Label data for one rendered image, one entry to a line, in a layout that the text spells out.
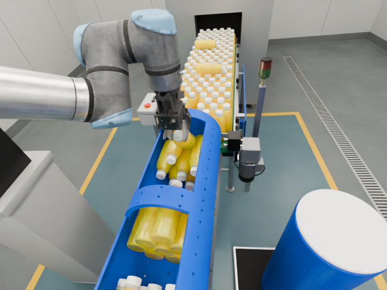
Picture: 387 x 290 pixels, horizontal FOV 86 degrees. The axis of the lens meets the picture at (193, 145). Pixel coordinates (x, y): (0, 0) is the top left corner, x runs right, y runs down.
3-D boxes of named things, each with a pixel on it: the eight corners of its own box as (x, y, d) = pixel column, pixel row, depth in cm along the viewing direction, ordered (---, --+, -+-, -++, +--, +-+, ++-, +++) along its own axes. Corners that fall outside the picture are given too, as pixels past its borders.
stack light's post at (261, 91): (245, 191, 198) (259, 87, 122) (245, 188, 201) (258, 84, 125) (249, 191, 197) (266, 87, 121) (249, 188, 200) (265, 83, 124)
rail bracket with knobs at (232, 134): (223, 152, 114) (223, 138, 107) (224, 143, 119) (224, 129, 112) (242, 153, 112) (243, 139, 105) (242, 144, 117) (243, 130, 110)
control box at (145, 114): (141, 125, 123) (136, 110, 116) (151, 106, 137) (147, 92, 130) (157, 125, 121) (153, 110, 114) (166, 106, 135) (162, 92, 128)
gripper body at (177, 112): (156, 131, 60) (147, 95, 52) (164, 114, 66) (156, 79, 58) (182, 132, 59) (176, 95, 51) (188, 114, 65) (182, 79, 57)
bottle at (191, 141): (183, 131, 90) (172, 123, 71) (198, 136, 88) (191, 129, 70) (178, 147, 90) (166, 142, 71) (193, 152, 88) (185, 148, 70)
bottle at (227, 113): (231, 128, 128) (232, 103, 116) (231, 136, 123) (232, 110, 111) (220, 128, 129) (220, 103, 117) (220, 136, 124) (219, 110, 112)
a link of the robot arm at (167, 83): (151, 61, 56) (186, 60, 54) (155, 78, 59) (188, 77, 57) (140, 76, 49) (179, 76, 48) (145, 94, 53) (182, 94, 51)
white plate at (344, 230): (338, 287, 55) (336, 288, 56) (422, 254, 59) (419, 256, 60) (280, 201, 75) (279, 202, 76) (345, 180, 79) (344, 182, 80)
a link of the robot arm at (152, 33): (130, 8, 47) (174, 3, 47) (144, 63, 55) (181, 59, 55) (122, 18, 40) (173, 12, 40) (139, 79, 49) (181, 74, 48)
